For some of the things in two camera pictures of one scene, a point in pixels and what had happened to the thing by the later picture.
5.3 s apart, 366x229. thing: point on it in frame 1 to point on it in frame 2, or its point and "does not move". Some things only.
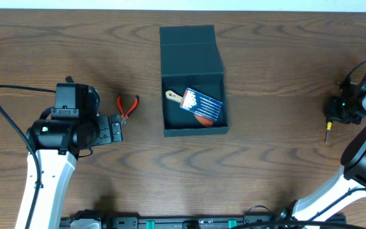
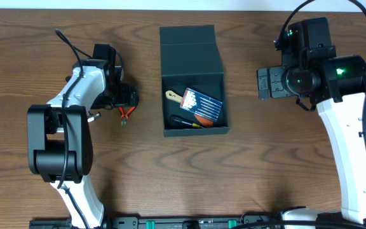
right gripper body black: (347, 111) to (278, 79)
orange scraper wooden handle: (204, 121) does not move
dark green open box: (191, 59) does not move
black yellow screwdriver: (328, 128) to (176, 121)
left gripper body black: (105, 130) to (129, 96)
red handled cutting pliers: (124, 117) does not move
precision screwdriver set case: (201, 104) does not move
